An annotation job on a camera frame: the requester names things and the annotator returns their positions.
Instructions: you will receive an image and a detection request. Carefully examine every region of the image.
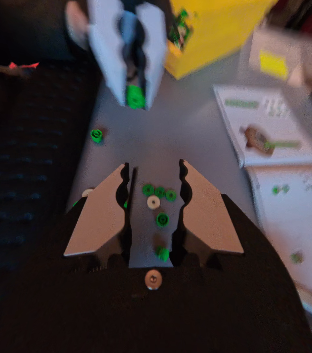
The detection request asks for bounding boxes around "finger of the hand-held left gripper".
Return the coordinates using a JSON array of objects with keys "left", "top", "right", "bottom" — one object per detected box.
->
[
  {"left": 88, "top": 0, "right": 127, "bottom": 106},
  {"left": 135, "top": 2, "right": 168, "bottom": 110}
]

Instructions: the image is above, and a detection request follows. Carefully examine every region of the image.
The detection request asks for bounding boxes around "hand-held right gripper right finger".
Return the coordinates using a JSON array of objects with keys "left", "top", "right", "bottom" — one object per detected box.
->
[{"left": 171, "top": 159, "right": 245, "bottom": 266}]

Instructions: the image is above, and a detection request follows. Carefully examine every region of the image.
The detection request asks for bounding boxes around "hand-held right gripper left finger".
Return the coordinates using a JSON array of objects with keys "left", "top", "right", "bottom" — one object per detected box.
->
[{"left": 63, "top": 163, "right": 131, "bottom": 258}]

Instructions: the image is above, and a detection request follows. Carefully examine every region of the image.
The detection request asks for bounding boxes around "person's left forearm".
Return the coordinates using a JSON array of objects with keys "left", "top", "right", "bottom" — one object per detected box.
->
[{"left": 0, "top": 0, "right": 74, "bottom": 61}]

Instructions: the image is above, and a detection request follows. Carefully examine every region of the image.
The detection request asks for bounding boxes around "grey desk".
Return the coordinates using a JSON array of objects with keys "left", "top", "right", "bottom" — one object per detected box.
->
[{"left": 66, "top": 47, "right": 312, "bottom": 353}]

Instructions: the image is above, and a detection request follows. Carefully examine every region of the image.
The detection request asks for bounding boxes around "person's left hand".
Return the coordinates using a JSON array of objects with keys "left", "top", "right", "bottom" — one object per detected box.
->
[{"left": 65, "top": 1, "right": 90, "bottom": 51}]

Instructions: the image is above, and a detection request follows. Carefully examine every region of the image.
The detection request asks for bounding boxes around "pile of green brick pieces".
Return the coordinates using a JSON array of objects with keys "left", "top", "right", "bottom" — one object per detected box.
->
[{"left": 168, "top": 8, "right": 194, "bottom": 51}]

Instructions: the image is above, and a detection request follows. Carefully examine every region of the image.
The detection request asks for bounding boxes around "yellow plastic bin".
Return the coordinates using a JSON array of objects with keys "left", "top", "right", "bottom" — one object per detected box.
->
[{"left": 163, "top": 0, "right": 278, "bottom": 80}]

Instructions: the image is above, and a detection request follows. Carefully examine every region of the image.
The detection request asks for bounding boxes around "open instruction booklet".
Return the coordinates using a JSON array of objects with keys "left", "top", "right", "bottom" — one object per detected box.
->
[{"left": 212, "top": 84, "right": 312, "bottom": 304}]

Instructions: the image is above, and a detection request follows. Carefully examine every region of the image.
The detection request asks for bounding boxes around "yellow paper sheet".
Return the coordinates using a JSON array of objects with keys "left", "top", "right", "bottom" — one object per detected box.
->
[{"left": 259, "top": 50, "right": 289, "bottom": 80}]

